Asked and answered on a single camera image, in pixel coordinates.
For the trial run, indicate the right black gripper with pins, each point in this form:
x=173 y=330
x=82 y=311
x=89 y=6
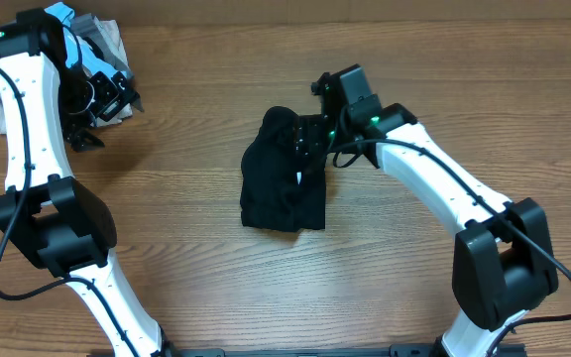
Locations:
x=306 y=137

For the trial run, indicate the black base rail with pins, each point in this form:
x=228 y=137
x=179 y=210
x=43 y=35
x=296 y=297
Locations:
x=305 y=353

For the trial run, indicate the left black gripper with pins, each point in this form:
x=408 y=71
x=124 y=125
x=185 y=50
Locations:
x=114 y=97

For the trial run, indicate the light blue printed t-shirt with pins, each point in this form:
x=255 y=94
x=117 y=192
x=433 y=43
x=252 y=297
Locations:
x=39 y=49

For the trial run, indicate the grey folded garment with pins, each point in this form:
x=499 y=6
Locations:
x=105 y=39

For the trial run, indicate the black t-shirt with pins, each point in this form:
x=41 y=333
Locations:
x=275 y=193

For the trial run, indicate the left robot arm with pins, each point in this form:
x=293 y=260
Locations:
x=60 y=225

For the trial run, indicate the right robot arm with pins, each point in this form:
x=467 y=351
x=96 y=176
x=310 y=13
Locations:
x=502 y=266

